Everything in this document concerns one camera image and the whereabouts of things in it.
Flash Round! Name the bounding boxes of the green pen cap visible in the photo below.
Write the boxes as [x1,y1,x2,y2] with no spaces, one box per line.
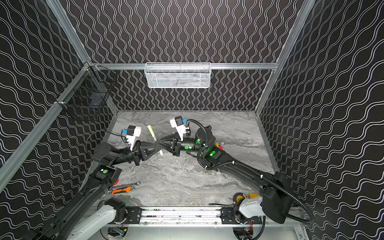
[147,125,155,137]

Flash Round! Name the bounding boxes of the white pen yellow end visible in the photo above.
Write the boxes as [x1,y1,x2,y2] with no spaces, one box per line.
[152,135,164,156]

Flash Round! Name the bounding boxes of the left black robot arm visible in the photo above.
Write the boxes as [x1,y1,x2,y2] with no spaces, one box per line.
[23,141,161,240]

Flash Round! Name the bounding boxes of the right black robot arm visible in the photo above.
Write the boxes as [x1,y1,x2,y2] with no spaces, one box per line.
[156,119,315,224]

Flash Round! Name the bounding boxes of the silver wrench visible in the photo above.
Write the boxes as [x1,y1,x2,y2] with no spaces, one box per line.
[114,182,141,190]

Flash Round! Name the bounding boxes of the yellow black tape measure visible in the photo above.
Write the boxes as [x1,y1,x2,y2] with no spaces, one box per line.
[233,193,247,206]

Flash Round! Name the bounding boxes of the yellow block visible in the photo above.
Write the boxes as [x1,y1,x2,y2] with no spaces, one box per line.
[249,193,260,199]

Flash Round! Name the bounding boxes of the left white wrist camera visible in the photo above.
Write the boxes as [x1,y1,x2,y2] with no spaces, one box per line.
[121,126,142,151]

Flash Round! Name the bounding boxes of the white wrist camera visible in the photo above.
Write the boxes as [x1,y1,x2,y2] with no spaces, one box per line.
[121,126,142,151]
[170,116,191,141]

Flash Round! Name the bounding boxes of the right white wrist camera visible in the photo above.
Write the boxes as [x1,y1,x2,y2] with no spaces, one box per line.
[170,116,191,141]

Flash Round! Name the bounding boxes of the orange handled pliers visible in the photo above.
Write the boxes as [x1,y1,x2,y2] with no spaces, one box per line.
[112,186,135,195]

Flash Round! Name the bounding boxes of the white wire mesh basket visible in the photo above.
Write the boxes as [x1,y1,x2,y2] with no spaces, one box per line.
[144,62,212,89]

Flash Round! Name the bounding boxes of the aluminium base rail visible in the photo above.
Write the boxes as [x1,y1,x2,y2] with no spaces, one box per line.
[53,205,310,229]

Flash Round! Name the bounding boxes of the black wire mesh basket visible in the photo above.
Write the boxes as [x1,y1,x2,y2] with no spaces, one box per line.
[58,66,117,122]

